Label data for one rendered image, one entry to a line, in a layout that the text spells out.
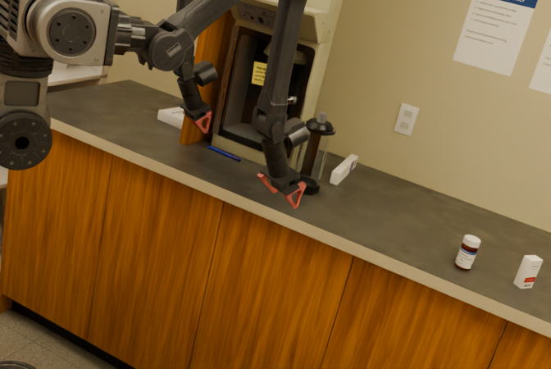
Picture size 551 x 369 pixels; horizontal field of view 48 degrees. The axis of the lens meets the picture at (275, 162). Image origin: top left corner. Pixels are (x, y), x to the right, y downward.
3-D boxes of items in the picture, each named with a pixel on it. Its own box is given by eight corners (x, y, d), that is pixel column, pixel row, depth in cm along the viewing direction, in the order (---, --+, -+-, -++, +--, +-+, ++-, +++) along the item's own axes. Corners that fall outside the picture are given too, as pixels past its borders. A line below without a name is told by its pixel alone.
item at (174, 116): (176, 115, 252) (178, 106, 251) (207, 128, 245) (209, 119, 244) (157, 119, 242) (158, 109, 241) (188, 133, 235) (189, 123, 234)
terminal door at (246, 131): (214, 133, 226) (236, 24, 212) (289, 161, 215) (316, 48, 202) (213, 134, 225) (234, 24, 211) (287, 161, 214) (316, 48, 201)
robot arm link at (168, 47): (276, -83, 141) (303, -78, 134) (298, -32, 150) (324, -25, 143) (124, 38, 131) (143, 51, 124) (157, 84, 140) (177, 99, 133)
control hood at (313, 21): (235, 17, 212) (241, -12, 209) (321, 43, 201) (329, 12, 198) (218, 18, 202) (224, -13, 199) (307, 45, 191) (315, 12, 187)
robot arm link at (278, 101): (276, -45, 145) (304, -38, 138) (295, -42, 149) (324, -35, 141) (246, 127, 161) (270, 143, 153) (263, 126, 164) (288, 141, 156)
